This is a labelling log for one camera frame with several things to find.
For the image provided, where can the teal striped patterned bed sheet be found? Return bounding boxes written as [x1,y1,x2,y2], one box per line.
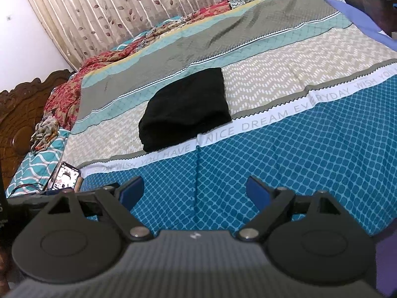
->
[62,0,397,239]

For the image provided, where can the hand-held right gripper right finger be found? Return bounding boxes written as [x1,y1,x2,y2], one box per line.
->
[237,176,345,241]

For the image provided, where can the crumpled floral scarf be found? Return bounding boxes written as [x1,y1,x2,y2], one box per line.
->
[30,114,63,152]

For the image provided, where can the beige leaf print curtain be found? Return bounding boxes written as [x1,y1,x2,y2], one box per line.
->
[15,0,287,73]

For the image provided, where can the thin dark cable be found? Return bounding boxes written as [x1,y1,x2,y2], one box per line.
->
[6,183,48,197]

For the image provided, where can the carved wooden headboard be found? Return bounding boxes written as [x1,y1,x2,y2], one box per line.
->
[0,69,75,200]

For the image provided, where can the teal wave pattern pillow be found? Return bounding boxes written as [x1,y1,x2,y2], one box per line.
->
[5,128,71,198]

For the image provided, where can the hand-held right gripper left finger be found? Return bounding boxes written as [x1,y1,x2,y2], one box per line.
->
[46,176,152,241]

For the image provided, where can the red floral blanket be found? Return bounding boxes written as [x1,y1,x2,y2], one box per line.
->
[43,0,231,131]

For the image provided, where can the smartphone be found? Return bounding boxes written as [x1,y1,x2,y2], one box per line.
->
[48,161,82,191]

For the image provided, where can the black pants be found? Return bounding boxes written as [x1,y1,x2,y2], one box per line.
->
[138,67,232,153]

